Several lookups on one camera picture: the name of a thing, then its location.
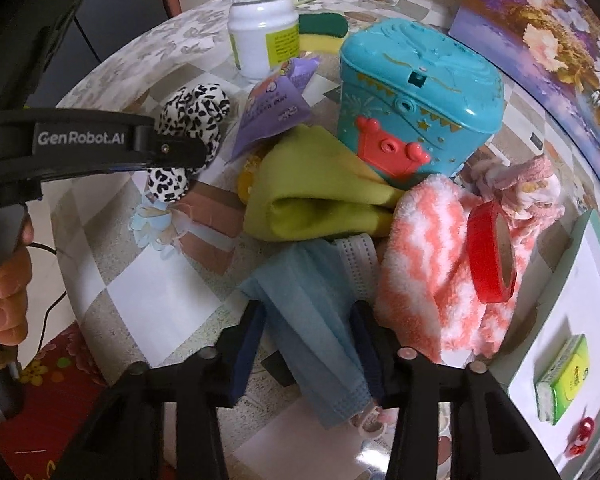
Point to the purple baby wipes pack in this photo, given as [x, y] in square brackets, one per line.
[275, 104]

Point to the green tissue pack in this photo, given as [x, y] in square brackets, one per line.
[559, 385]

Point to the pink white fuzzy sock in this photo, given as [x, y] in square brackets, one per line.
[425, 292]

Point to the leopard print scrunchie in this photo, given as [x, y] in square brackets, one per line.
[195, 115]

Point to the pink floral scrunchie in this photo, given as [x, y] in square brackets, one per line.
[528, 193]

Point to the flower painting canvas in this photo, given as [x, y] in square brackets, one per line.
[551, 48]

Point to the teal plastic treasure box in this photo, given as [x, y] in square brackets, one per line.
[414, 101]

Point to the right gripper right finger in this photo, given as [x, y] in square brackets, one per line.
[489, 437]

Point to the dark cabinet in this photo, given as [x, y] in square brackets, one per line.
[100, 28]

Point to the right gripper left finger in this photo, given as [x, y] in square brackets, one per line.
[123, 437]

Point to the blue face mask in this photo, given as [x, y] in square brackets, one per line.
[308, 291]

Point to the white tray teal rim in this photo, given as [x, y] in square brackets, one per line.
[569, 305]

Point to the red tape roll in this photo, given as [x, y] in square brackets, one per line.
[491, 254]

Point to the checkered tablecloth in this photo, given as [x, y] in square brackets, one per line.
[134, 302]

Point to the grey floral tablecloth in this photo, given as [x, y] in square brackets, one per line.
[194, 48]

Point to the white pill bottle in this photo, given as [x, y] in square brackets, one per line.
[263, 34]

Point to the person left hand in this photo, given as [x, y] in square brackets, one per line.
[15, 276]

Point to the green microfiber cloth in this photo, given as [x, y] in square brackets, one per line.
[312, 186]

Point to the green yellow sponge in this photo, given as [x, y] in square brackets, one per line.
[322, 32]

